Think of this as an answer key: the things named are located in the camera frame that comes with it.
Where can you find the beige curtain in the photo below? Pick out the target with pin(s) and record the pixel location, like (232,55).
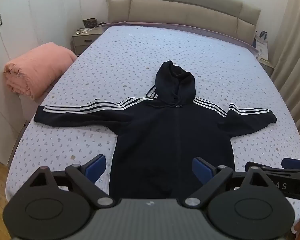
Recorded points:
(293,55)

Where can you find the folded pink quilt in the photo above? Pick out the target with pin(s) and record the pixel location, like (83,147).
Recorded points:
(37,67)

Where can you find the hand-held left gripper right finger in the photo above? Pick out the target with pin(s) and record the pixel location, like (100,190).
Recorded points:
(201,168)

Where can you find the white wardrobe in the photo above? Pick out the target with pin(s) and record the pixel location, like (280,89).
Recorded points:
(17,10)

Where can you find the beige padded headboard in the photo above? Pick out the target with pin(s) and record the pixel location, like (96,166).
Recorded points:
(180,7)

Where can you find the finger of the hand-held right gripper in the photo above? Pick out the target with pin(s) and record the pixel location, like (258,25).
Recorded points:
(295,163)
(277,169)

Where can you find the grey nightstand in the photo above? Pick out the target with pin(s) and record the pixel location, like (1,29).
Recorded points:
(83,41)

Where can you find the brown patterned bag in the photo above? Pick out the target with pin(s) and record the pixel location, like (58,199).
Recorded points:
(90,23)

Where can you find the bed with floral sheet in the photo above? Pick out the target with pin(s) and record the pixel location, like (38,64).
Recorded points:
(115,55)

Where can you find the light wooden bedside table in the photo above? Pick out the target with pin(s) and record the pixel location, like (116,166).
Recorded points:
(268,67)

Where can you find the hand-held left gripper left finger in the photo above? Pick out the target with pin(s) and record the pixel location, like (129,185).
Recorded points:
(96,166)

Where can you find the black hoodie with white stripes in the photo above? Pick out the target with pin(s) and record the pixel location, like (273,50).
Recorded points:
(165,135)

